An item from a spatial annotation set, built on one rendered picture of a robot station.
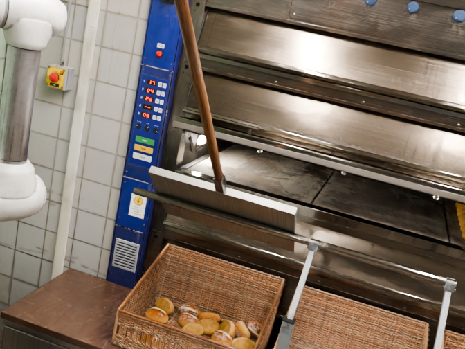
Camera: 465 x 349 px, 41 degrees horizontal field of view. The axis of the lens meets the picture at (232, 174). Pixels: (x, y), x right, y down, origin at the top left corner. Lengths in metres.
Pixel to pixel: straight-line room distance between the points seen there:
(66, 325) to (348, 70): 1.50
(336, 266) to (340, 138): 0.54
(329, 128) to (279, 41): 0.41
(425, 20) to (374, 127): 0.44
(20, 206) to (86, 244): 0.93
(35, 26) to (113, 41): 0.85
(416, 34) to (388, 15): 0.13
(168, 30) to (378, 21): 0.85
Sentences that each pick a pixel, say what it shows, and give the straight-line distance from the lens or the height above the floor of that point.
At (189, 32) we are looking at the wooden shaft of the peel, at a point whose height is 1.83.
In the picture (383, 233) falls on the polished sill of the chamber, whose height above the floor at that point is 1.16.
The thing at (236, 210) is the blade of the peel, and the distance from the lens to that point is 2.25.
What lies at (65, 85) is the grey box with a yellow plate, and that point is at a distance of 2.85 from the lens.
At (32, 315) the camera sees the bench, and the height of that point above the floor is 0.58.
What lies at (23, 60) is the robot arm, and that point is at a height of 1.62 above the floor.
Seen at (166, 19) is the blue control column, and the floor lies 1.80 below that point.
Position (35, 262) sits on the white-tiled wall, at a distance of 3.21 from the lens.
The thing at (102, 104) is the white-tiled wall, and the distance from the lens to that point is 2.84.
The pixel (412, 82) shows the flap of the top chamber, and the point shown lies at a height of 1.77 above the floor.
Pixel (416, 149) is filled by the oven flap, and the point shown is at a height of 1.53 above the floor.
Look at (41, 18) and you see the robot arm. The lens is 2.00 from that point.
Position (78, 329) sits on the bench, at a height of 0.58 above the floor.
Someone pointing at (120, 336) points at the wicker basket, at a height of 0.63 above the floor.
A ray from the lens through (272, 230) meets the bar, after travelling 2.26.
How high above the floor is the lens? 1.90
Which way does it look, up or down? 15 degrees down
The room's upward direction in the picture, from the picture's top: 12 degrees clockwise
